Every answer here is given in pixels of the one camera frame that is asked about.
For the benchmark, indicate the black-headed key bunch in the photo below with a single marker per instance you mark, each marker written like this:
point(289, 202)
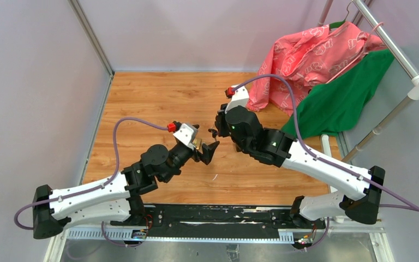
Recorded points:
point(214, 133)

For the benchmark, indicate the metal clothes rack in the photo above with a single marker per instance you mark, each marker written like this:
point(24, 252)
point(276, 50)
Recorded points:
point(387, 133)

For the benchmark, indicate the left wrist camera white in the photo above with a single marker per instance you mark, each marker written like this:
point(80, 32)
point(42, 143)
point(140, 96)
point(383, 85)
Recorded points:
point(181, 131)

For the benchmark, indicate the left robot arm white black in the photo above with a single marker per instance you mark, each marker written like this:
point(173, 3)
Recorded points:
point(117, 198)

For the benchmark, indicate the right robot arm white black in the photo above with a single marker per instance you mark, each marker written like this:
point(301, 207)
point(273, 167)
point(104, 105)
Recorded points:
point(357, 194)

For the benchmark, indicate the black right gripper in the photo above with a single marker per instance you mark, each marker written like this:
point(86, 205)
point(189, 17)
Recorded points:
point(221, 119)

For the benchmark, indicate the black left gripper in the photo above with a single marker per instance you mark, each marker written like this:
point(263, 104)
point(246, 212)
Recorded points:
point(208, 150)

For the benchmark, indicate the brass padlock steel shackle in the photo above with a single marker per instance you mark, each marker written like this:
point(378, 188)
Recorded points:
point(197, 142)

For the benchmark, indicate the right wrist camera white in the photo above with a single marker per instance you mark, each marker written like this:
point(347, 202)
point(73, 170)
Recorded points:
point(239, 97)

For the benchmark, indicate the pink patterned garment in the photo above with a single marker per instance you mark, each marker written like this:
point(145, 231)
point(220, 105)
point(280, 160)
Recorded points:
point(308, 58)

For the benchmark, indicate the green garment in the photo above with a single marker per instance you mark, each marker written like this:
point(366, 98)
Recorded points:
point(336, 107)

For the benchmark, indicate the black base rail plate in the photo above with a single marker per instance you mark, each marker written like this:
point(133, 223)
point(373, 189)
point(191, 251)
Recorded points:
point(217, 224)

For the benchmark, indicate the aluminium corner frame post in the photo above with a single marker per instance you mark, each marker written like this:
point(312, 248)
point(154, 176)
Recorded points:
point(91, 35)

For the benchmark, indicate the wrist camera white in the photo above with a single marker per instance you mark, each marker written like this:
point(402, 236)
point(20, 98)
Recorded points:
point(239, 97)
point(181, 131)

